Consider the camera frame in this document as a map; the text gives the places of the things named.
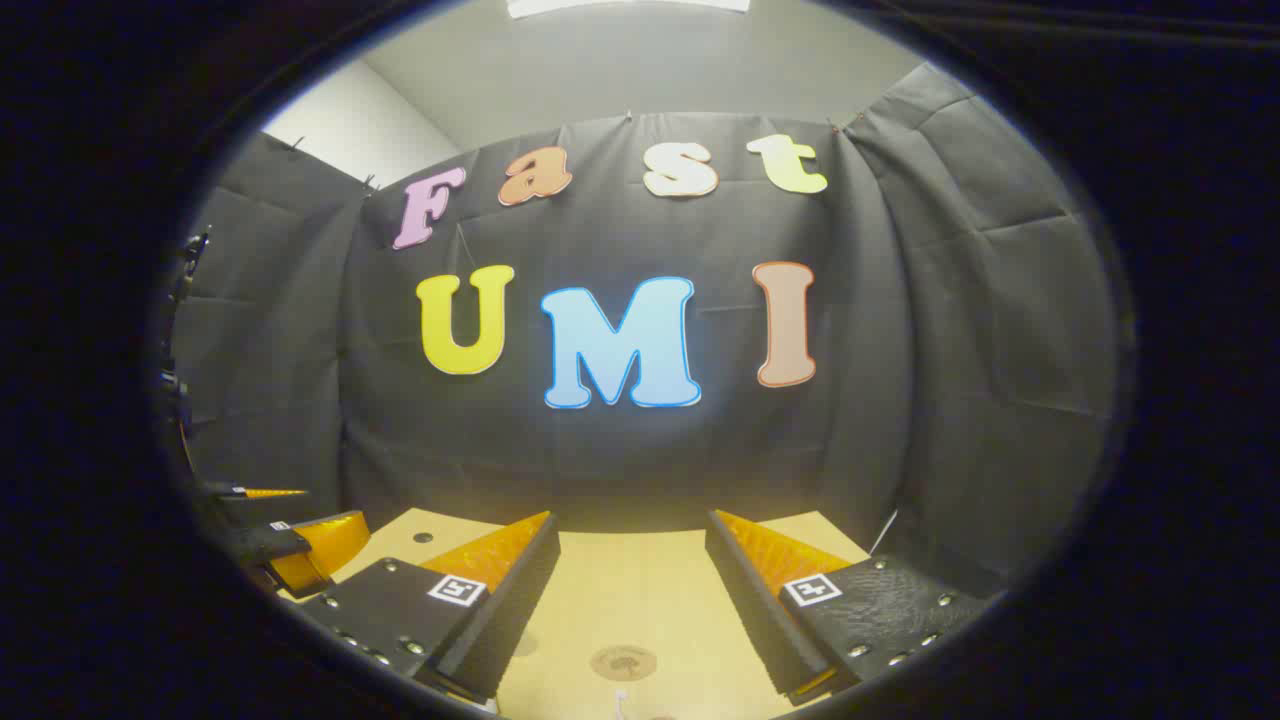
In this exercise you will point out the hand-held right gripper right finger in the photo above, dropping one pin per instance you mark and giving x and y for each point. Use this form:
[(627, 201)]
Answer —
[(755, 620)]

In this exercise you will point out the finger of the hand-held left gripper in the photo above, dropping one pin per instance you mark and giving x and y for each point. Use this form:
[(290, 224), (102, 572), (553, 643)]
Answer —
[(235, 491), (270, 545)]

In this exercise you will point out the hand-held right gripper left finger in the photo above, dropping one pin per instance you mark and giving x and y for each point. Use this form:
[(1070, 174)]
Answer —
[(510, 610)]

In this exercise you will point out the white toothbrush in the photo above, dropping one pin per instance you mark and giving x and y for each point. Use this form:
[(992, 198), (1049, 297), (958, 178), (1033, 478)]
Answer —
[(620, 703)]

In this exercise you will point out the light wooden desktop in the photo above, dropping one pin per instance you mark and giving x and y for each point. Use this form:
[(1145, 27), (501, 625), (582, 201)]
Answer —
[(640, 590)]

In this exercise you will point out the black backdrop cloth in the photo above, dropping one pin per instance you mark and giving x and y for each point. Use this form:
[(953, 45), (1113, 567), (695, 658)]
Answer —
[(600, 230)]

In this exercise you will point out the ceiling light panel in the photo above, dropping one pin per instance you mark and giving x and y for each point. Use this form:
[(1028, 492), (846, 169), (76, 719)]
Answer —
[(628, 5)]

